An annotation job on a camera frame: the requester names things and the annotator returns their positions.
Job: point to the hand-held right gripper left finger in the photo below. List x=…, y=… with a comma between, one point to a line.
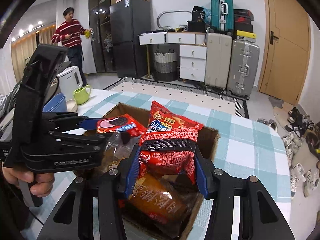
x=132, y=175

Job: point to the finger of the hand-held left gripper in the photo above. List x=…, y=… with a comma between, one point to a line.
x=90, y=124
x=82, y=140

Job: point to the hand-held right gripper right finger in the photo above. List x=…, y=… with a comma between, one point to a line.
x=203, y=177

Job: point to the clear bread packet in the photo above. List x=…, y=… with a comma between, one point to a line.
x=117, y=152

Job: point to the red cookie packet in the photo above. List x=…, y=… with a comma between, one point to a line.
x=117, y=125

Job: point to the brown cardboard box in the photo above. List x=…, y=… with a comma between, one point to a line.
x=211, y=145

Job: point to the orange snack packet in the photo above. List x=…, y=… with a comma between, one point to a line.
x=155, y=200

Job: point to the red chips bag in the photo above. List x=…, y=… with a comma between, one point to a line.
x=170, y=142

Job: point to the person's left hand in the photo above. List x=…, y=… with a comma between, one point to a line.
x=40, y=182

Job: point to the stack of blue bowls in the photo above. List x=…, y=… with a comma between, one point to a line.
x=56, y=103

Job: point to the beige bowl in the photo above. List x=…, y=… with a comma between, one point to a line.
x=72, y=106

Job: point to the green mug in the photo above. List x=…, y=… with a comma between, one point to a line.
x=81, y=96

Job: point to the white electric kettle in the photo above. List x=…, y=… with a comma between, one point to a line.
x=71, y=80

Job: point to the beige curtains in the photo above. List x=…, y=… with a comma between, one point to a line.
x=20, y=52

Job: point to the patterned rug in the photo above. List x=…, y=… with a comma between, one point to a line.
x=187, y=95

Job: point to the yellow cloth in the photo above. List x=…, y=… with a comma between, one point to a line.
x=87, y=34

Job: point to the dark glass cabinet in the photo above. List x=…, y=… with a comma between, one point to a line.
x=100, y=30

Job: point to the woven laundry basket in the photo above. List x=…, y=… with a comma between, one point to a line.
x=165, y=65

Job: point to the dark grey refrigerator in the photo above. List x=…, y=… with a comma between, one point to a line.
x=130, y=37

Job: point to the white desk with drawers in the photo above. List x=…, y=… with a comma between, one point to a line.
x=155, y=38

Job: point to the pile of loose shoes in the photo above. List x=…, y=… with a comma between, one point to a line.
x=297, y=120

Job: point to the white drawer cabinet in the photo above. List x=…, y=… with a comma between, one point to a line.
x=192, y=62

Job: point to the silver suitcase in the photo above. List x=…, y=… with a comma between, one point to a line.
x=242, y=67

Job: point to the beige suitcase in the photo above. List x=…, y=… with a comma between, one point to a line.
x=217, y=60

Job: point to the yellow black shoe box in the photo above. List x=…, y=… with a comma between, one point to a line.
x=246, y=36

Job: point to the black bag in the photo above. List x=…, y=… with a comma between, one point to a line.
x=198, y=13

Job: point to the wooden door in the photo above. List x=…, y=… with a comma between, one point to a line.
x=285, y=42

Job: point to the dark shoe box red logo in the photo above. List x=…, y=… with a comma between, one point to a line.
x=243, y=20

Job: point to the teal suitcase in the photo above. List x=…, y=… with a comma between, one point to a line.
x=221, y=10

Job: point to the curved metal frame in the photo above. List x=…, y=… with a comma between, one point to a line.
x=172, y=12

